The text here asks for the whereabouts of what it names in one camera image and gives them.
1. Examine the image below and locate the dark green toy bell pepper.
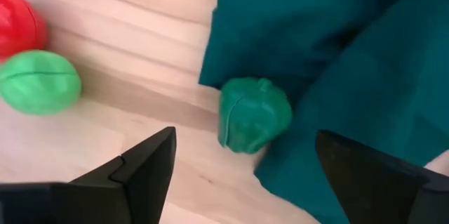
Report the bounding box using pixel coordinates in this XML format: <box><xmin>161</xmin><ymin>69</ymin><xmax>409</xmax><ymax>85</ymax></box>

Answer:
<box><xmin>217</xmin><ymin>77</ymin><xmax>293</xmax><ymax>154</ymax></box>

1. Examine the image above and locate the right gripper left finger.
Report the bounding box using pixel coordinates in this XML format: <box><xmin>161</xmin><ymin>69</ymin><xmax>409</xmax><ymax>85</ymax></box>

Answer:
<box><xmin>0</xmin><ymin>126</ymin><xmax>177</xmax><ymax>224</ymax></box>

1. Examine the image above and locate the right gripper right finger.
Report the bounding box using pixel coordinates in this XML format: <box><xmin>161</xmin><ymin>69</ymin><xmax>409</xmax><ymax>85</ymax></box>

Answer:
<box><xmin>314</xmin><ymin>129</ymin><xmax>449</xmax><ymax>224</ymax></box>

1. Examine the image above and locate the large light green toy fruit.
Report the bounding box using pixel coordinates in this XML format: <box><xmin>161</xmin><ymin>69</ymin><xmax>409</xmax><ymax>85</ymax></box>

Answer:
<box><xmin>0</xmin><ymin>49</ymin><xmax>83</xmax><ymax>117</ymax></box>

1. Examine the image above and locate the red toy tomato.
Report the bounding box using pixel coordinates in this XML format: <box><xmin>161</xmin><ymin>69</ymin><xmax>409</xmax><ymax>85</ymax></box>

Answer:
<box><xmin>0</xmin><ymin>0</ymin><xmax>48</xmax><ymax>63</ymax></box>

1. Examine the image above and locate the dark green cloth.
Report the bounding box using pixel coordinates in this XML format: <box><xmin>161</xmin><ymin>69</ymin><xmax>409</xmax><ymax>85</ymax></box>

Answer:
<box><xmin>198</xmin><ymin>0</ymin><xmax>449</xmax><ymax>224</ymax></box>

